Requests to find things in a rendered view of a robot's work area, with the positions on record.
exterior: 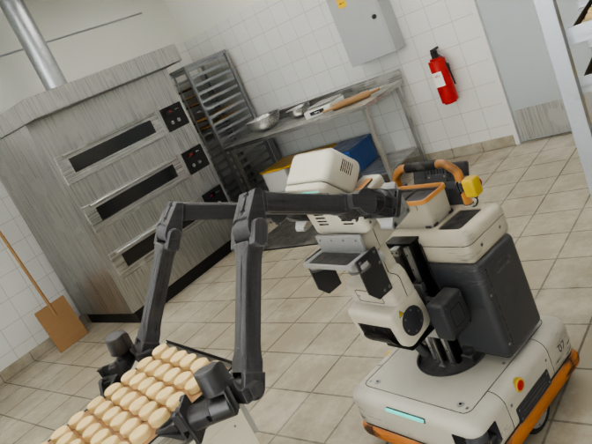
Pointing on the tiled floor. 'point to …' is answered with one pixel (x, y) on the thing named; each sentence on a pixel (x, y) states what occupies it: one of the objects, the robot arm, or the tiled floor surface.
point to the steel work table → (388, 162)
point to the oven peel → (55, 314)
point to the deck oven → (112, 182)
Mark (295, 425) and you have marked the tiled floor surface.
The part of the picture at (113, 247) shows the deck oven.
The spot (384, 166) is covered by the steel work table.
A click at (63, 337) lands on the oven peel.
